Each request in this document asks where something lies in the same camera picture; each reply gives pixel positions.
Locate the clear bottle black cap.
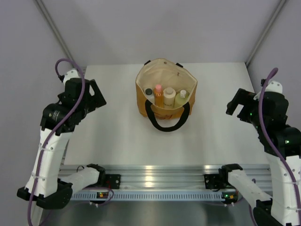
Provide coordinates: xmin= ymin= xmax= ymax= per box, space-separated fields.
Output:
xmin=144 ymin=88 xmax=155 ymax=104

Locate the orange bottle pink cap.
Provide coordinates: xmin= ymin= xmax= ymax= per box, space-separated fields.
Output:
xmin=154 ymin=84 xmax=164 ymax=108

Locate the pale green bottle white cap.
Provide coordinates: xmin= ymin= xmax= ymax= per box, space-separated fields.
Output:
xmin=174 ymin=89 xmax=190 ymax=108

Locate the beige bottle beige cap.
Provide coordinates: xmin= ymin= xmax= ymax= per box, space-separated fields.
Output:
xmin=163 ymin=87 xmax=176 ymax=109

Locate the tan canvas tote bag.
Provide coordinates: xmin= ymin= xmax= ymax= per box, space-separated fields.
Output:
xmin=135 ymin=58 xmax=198 ymax=132

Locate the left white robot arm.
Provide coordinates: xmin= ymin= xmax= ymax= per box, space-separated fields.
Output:
xmin=17 ymin=78 xmax=106 ymax=226

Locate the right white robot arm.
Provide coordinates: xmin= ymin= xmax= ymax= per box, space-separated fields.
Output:
xmin=219 ymin=89 xmax=301 ymax=226

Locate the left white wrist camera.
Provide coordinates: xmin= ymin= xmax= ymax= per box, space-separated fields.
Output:
xmin=63 ymin=68 xmax=80 ymax=85

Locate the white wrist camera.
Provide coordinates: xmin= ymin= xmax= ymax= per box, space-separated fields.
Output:
xmin=265 ymin=80 xmax=283 ymax=94
xmin=63 ymin=68 xmax=80 ymax=85

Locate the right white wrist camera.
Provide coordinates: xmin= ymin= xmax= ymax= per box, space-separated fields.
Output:
xmin=265 ymin=80 xmax=283 ymax=94

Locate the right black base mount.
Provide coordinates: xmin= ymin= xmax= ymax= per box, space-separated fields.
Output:
xmin=204 ymin=174 xmax=224 ymax=191

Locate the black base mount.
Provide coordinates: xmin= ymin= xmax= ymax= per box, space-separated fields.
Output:
xmin=204 ymin=174 xmax=224 ymax=191
xmin=103 ymin=174 xmax=121 ymax=189

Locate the aluminium mounting rail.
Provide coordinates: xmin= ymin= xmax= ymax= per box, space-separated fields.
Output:
xmin=59 ymin=164 xmax=272 ymax=192

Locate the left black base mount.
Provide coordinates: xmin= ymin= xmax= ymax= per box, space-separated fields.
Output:
xmin=103 ymin=174 xmax=121 ymax=189

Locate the grey slotted cable duct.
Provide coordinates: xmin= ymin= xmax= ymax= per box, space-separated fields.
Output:
xmin=71 ymin=191 xmax=225 ymax=202

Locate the left aluminium frame post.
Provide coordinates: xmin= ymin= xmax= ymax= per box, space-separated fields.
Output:
xmin=33 ymin=0 xmax=74 ymax=60

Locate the aluminium frame post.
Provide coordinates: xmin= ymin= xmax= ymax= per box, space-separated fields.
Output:
xmin=33 ymin=0 xmax=74 ymax=60
xmin=245 ymin=0 xmax=289 ymax=68

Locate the right aluminium frame post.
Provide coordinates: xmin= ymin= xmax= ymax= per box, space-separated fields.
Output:
xmin=245 ymin=0 xmax=289 ymax=68

